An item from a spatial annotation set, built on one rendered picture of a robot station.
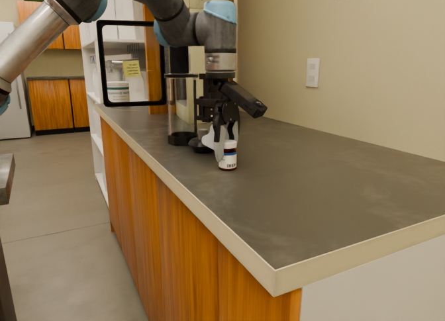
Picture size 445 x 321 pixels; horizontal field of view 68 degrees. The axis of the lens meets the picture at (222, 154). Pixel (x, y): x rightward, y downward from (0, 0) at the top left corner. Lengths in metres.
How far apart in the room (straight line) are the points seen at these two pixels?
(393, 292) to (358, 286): 0.10
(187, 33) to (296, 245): 0.52
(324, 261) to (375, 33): 0.89
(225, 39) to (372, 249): 0.51
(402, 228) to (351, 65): 0.80
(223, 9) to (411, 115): 0.66
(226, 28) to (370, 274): 0.56
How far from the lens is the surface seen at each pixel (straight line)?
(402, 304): 0.72
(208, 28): 0.78
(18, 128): 6.33
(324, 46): 1.41
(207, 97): 0.81
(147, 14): 1.78
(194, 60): 1.44
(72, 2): 1.08
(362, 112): 1.27
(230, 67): 0.78
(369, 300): 0.63
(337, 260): 0.53
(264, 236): 0.53
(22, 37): 1.10
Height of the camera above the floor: 1.20
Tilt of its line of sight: 15 degrees down
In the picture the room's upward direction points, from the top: straight up
